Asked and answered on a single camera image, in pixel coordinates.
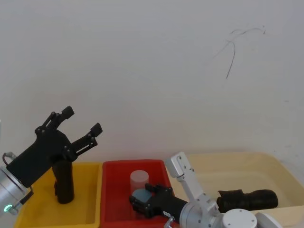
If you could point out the small black wrapped roll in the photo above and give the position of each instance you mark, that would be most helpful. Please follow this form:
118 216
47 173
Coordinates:
64 185

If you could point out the translucent plastic cylinder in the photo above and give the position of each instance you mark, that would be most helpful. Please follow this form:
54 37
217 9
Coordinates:
139 180

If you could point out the yellow plastic bin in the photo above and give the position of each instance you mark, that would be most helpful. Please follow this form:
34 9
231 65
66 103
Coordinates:
88 190

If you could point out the large black roll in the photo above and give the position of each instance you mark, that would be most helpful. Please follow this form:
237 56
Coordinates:
256 199

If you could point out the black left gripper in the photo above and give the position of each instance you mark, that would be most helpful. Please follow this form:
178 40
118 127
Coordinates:
42 152

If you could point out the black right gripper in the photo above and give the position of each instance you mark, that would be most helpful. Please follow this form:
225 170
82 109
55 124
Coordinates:
164 204

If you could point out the red plastic bin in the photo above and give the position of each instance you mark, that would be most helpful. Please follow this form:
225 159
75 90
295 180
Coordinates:
114 190

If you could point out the cream plastic bin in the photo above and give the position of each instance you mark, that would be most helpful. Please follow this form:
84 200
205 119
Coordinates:
237 171

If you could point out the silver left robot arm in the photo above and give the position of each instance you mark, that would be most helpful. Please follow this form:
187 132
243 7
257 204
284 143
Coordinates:
9 187

